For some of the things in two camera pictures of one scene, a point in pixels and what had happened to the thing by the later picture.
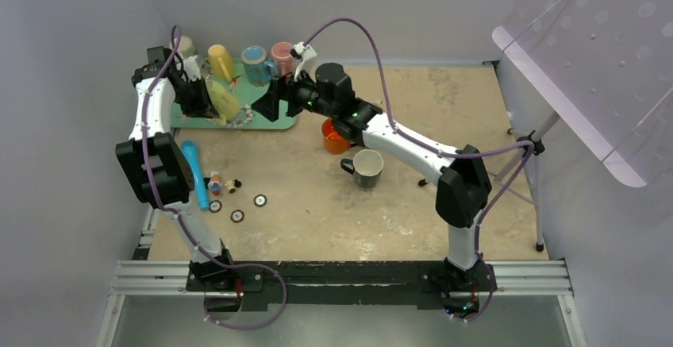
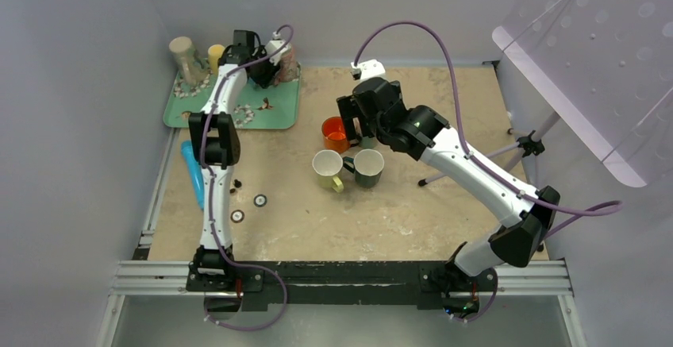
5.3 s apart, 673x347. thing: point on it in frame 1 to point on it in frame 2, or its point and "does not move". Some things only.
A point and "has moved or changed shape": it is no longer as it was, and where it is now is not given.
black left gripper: x=203 y=108 to x=265 y=81
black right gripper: x=269 y=106 to x=348 y=106
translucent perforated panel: x=597 y=41 does not move
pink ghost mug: x=281 y=52 does not move
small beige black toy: x=232 y=185 does not move
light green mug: x=225 y=105 has moved or changed shape
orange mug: x=333 y=142 does not move
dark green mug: x=366 y=167 does not move
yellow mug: x=221 y=63 does not move
